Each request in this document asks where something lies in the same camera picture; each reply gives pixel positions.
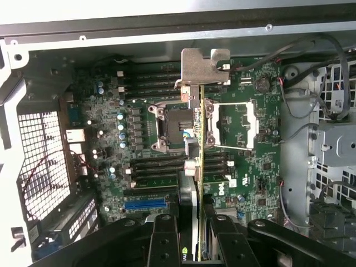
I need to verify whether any open PC case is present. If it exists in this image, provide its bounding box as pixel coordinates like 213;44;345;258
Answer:
0;0;356;267

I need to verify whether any dark grey wire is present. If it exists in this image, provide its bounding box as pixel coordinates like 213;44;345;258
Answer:
228;33;353;122

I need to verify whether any silver perforated drive cage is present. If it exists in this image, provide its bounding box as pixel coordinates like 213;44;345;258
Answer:
280;61;356;251

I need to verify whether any blue expansion slot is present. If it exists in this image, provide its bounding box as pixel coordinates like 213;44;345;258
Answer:
124;196;167;212

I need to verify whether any locking lever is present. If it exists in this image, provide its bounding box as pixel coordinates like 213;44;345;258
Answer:
212;143;253;152

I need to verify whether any installed RAM stick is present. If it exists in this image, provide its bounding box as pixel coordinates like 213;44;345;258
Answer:
132;176;230;189

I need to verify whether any green motherboard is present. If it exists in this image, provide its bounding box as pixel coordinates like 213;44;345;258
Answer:
60;54;283;223

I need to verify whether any round coin cell battery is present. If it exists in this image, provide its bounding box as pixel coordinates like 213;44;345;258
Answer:
254;77;270;94

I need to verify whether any CPU socket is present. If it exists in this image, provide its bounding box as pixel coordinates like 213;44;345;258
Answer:
149;100;200;154

